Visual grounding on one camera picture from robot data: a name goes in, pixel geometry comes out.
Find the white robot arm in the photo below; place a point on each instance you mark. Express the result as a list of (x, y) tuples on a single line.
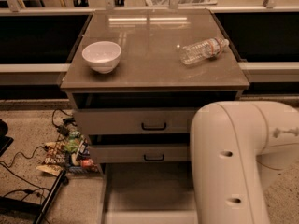
[(226, 138)]

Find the grey drawer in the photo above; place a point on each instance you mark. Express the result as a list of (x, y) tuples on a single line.
[(134, 120), (139, 153), (148, 193)]

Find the grey drawer cabinet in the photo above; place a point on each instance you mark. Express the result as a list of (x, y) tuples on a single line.
[(150, 74)]

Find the pile of snack packages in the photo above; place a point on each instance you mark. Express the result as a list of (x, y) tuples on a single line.
[(69, 154)]

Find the white ceramic bowl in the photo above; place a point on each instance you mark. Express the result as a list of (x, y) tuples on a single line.
[(103, 56)]

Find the black stand base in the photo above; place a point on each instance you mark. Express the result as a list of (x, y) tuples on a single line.
[(37, 210)]

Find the clear plastic water bottle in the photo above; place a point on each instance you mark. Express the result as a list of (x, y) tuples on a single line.
[(200, 51)]

